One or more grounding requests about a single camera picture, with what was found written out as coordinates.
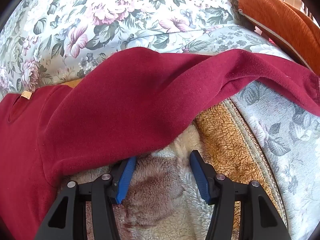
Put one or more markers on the dark red sweater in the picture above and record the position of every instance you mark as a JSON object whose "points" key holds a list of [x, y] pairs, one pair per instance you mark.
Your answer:
{"points": [[125, 105]]}

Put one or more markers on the orange cushion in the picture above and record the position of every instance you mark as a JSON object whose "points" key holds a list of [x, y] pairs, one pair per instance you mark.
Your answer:
{"points": [[275, 12]]}

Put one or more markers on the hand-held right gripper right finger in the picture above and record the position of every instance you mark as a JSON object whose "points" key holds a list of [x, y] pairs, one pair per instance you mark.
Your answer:
{"points": [[200, 177]]}

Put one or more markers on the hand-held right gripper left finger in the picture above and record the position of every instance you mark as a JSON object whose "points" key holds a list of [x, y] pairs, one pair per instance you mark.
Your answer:
{"points": [[126, 177]]}

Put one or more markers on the floral bed sheet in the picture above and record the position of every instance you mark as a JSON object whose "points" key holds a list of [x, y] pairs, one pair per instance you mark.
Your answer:
{"points": [[112, 17]]}

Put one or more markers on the plush printed blanket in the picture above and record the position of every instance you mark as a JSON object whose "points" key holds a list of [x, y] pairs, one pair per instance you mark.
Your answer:
{"points": [[155, 192]]}

